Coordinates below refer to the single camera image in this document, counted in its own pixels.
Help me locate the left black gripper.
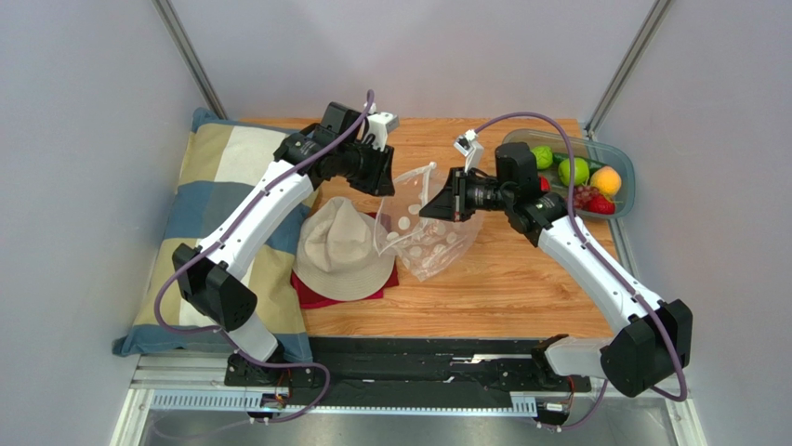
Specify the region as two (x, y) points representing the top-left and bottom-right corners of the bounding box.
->
(337, 138), (396, 198)

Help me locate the clear polka dot zip bag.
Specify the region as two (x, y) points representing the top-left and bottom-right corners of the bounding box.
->
(374, 162), (483, 282)

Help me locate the red apple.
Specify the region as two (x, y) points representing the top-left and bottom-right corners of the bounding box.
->
(539, 176), (551, 192)

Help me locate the green apple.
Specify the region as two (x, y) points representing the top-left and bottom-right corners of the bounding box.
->
(557, 157), (590, 186)

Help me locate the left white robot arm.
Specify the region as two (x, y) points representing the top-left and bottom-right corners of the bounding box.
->
(166, 99), (400, 369)

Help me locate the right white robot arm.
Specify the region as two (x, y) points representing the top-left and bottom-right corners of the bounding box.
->
(419, 143), (693, 400)

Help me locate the beige bucket hat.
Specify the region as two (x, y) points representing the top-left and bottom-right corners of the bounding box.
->
(293, 197), (395, 302)

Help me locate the green artichoke toy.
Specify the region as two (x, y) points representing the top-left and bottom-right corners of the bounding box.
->
(531, 145), (554, 171)

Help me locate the purple grapes bunch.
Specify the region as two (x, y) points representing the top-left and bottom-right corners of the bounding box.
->
(573, 185), (601, 210)

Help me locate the dark red cloth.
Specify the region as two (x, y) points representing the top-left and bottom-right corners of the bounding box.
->
(291, 213), (399, 309)

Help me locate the green cucumber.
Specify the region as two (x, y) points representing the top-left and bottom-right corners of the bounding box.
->
(552, 152), (609, 174)

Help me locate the red strawberry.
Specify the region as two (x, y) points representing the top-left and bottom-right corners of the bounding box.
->
(586, 195), (616, 216)

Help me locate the plaid blue beige pillow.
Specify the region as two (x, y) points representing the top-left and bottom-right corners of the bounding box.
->
(112, 108), (316, 362)

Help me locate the orange fruit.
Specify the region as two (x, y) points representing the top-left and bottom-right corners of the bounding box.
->
(589, 166), (623, 197)

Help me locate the grey transparent plastic container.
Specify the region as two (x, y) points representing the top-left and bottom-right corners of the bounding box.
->
(502, 128), (636, 219)

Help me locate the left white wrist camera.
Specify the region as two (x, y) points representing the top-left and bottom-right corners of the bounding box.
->
(361, 103), (400, 151)

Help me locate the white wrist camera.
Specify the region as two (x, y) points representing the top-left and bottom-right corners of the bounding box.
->
(361, 103), (400, 151)
(454, 129), (484, 173)

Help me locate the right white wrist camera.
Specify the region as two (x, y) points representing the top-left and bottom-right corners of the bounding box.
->
(454, 129), (484, 173)

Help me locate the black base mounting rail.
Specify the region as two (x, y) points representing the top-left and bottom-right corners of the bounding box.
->
(224, 336), (592, 409)

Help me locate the left aluminium frame post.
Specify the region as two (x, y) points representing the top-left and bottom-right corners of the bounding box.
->
(152, 0), (228, 119)

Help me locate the aluminium frame post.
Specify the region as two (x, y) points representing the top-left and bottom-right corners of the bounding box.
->
(584, 0), (675, 140)
(152, 0), (228, 119)

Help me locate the right aluminium frame post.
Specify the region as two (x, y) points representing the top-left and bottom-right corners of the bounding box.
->
(584, 0), (675, 140)

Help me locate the aluminium base frame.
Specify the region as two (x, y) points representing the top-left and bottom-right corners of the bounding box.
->
(112, 352), (706, 445)

